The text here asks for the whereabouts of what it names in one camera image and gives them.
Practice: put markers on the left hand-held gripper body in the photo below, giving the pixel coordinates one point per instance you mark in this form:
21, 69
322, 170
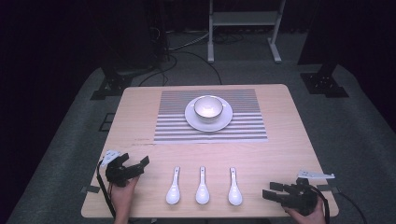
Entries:
116, 174

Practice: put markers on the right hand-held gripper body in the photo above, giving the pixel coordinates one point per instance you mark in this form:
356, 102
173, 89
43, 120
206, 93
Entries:
300, 197

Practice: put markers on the person's right hand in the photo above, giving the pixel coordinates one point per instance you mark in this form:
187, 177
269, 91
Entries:
311, 217

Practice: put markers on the person's left hand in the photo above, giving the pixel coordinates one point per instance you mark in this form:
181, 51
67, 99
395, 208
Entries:
123, 197

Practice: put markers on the grey tape strip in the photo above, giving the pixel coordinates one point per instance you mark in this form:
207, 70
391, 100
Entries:
328, 188
90, 188

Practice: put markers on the white ceramic spoon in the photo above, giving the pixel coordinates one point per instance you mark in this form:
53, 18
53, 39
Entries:
202, 193
235, 193
173, 193

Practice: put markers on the grey striped placemat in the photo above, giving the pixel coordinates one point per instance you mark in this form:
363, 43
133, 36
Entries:
174, 130

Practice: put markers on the white round plate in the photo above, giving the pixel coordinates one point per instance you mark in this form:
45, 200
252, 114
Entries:
194, 121

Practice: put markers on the black stand base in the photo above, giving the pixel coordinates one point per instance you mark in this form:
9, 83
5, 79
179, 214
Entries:
323, 82
109, 88

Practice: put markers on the white bowl with dark rim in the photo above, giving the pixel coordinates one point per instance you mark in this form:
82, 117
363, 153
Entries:
208, 109

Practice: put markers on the white metal stand frame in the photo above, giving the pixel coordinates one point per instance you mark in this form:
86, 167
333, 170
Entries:
244, 18

